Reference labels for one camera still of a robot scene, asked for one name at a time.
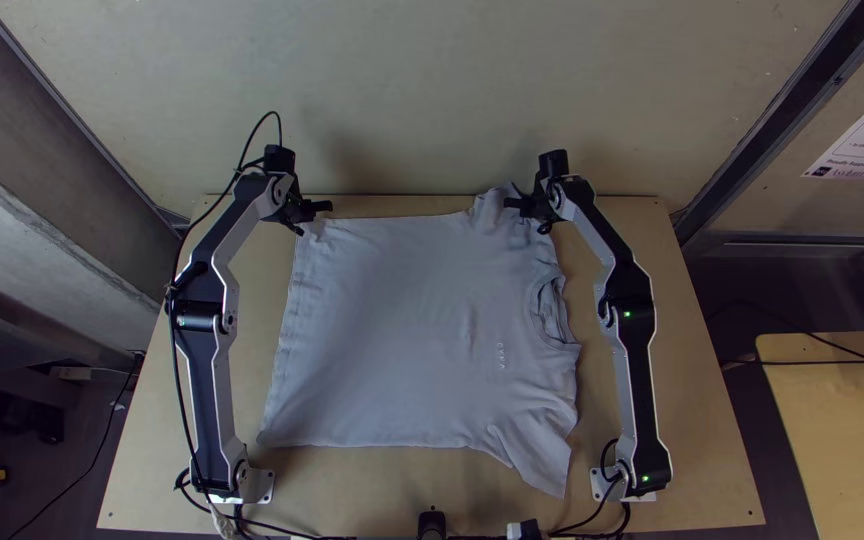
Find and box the grey t-shirt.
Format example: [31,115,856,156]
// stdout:
[255,182,585,500]

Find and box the pale wooden side table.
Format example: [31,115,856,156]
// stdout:
[755,329,864,540]

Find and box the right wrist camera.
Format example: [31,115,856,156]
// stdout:
[536,148,571,181]

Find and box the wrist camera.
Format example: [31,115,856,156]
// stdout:
[263,145,298,176]
[536,148,571,181]

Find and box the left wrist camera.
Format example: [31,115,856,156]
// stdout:
[263,145,298,176]

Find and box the black cable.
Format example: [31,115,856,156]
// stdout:
[722,356,864,369]
[705,299,864,376]
[550,438,633,540]
[5,358,139,540]
[164,110,284,496]
[175,468,343,540]

